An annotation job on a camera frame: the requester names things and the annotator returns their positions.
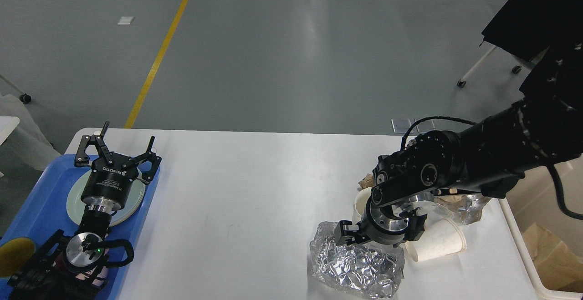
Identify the green plate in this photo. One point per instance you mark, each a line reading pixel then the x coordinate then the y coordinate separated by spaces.
pixel 132 195

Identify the crumpled paper in foil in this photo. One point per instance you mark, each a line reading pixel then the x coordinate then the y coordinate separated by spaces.
pixel 445 192

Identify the black jacket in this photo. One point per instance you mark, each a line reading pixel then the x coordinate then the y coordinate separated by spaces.
pixel 524 28

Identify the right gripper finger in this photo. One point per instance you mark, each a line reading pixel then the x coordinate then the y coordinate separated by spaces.
pixel 415 228
pixel 348 233

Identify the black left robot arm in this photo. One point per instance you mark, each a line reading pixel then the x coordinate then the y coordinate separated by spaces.
pixel 84 216

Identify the foil tray front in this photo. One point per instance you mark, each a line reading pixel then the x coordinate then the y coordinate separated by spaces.
pixel 370 271

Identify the crumpled brown paper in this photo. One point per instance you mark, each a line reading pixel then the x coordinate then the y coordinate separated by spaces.
pixel 367 182

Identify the white furniture at left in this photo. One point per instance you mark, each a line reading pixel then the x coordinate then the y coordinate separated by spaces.
pixel 27 140

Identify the crumpled foil back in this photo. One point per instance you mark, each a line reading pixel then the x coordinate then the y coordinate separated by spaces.
pixel 462 209

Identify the teal mug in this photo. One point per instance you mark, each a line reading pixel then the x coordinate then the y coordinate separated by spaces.
pixel 15 253

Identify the pink plate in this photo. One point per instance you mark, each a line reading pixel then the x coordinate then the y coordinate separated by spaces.
pixel 127 213

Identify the white paper cup upright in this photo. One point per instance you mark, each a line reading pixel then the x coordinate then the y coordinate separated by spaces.
pixel 359 204

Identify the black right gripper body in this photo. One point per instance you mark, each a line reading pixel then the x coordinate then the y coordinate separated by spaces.
pixel 381 226

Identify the brown paper bag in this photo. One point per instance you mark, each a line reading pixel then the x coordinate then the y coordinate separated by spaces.
pixel 557 266

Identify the white paper cup lying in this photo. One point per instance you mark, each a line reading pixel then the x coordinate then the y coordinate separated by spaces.
pixel 441 239

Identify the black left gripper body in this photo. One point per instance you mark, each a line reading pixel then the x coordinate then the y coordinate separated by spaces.
pixel 109 184

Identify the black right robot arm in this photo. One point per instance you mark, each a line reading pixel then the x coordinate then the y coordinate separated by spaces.
pixel 488 158

